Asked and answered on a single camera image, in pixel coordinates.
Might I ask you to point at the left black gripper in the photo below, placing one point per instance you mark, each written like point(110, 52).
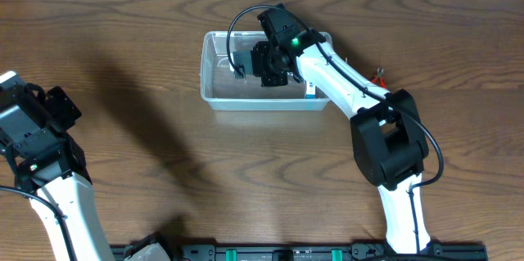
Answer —
point(58, 110)

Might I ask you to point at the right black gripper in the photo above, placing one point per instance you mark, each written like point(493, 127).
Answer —
point(277, 79)

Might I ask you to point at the white blue small box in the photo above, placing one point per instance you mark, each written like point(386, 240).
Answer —
point(310, 90)

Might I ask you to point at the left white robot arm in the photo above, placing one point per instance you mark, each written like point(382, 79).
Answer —
point(49, 167)

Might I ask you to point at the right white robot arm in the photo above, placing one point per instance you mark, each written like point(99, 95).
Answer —
point(389, 140)

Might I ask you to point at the clear plastic container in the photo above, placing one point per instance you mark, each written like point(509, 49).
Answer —
point(223, 92)

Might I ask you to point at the orange handled pliers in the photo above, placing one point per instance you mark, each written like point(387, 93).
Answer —
point(378, 78)

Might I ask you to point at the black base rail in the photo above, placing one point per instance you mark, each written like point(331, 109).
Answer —
point(353, 252)

